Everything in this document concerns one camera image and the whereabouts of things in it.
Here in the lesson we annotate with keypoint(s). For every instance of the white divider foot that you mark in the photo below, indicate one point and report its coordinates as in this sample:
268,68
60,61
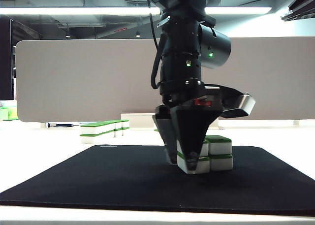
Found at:
296,122
43,125

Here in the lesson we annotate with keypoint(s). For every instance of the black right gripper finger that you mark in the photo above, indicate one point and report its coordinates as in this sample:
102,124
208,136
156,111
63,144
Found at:
302,13
306,3

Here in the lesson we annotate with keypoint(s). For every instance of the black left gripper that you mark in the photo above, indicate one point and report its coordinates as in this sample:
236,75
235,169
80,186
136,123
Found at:
209,94

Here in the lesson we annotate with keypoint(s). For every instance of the red ceiling pipe segment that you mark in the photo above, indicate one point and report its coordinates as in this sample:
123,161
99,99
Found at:
121,30

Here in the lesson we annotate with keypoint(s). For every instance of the black fabric table mat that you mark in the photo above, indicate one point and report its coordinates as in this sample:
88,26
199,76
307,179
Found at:
98,180

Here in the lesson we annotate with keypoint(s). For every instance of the grey desk divider panel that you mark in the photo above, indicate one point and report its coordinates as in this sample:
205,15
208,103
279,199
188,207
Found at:
73,79

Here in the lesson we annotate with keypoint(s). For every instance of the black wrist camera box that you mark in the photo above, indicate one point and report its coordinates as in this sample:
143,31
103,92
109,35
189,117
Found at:
241,104

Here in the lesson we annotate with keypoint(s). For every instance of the dark computer monitor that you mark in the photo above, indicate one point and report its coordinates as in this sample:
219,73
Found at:
6,62

